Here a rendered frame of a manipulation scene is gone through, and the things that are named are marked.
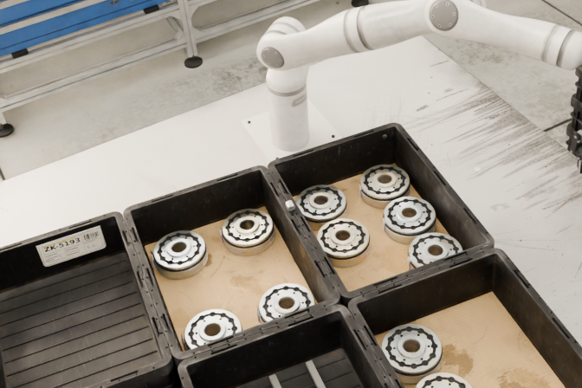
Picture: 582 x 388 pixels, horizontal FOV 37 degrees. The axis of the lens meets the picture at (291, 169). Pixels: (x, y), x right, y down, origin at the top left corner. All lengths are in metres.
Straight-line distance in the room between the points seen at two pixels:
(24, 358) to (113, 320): 0.17
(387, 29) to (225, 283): 0.59
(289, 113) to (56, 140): 1.68
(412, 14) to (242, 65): 2.02
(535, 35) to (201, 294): 0.77
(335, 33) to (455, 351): 0.68
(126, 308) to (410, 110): 0.94
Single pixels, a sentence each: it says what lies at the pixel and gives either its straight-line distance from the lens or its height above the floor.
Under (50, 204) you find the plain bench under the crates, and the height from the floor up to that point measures 0.70.
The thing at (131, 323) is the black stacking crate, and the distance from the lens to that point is 1.66.
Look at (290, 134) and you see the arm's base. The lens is 2.05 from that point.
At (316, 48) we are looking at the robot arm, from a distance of 1.83.
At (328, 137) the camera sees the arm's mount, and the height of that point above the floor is 0.74.
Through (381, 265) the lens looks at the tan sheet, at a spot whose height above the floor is 0.83.
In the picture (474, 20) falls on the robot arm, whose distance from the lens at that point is 1.64.
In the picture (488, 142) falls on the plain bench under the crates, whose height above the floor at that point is 0.70.
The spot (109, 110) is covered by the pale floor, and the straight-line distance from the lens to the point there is 3.61.
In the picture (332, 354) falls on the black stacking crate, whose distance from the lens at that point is 1.55.
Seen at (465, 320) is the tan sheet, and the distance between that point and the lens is 1.60.
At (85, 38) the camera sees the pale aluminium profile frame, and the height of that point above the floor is 0.29.
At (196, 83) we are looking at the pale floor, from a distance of 3.65.
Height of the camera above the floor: 2.08
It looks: 41 degrees down
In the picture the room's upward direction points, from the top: 7 degrees counter-clockwise
